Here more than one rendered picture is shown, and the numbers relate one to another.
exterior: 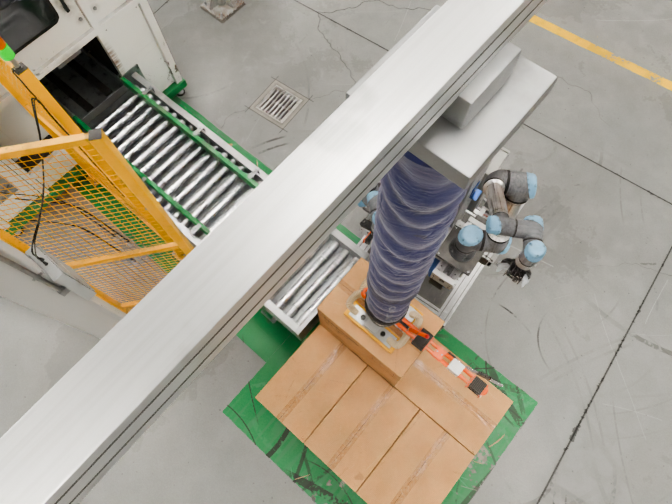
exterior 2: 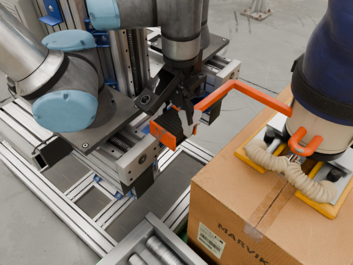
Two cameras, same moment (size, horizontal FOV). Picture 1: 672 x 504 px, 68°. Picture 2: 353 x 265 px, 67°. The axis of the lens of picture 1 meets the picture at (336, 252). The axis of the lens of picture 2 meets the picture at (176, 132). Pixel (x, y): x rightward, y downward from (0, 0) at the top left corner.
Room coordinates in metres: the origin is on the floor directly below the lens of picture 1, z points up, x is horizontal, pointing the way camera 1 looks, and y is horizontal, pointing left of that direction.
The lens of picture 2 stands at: (1.05, 0.25, 1.57)
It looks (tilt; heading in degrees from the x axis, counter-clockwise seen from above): 47 degrees down; 269
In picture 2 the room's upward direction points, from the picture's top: straight up
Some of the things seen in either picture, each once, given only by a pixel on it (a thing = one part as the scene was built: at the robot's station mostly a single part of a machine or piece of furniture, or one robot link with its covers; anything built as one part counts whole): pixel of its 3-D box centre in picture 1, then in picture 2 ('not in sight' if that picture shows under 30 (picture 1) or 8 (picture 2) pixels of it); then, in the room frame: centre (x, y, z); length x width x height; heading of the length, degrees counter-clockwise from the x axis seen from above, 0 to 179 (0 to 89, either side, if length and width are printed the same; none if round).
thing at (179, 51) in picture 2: not in sight; (179, 42); (1.04, -0.23, 1.30); 0.08 x 0.08 x 0.05
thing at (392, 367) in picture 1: (378, 322); (287, 189); (0.66, -0.23, 0.74); 0.60 x 0.40 x 0.40; 47
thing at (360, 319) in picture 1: (372, 326); (342, 162); (0.59, -0.18, 0.97); 0.34 x 0.10 x 0.05; 46
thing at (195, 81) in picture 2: not in sight; (182, 75); (1.03, -0.23, 1.22); 0.09 x 0.08 x 0.12; 46
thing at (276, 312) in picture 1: (176, 225); not in sight; (1.47, 1.10, 0.50); 2.31 x 0.05 x 0.19; 46
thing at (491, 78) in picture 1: (456, 71); not in sight; (0.65, -0.25, 2.91); 0.16 x 0.16 x 0.10; 46
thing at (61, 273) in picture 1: (63, 273); not in sight; (0.76, 1.20, 1.62); 0.20 x 0.05 x 0.30; 46
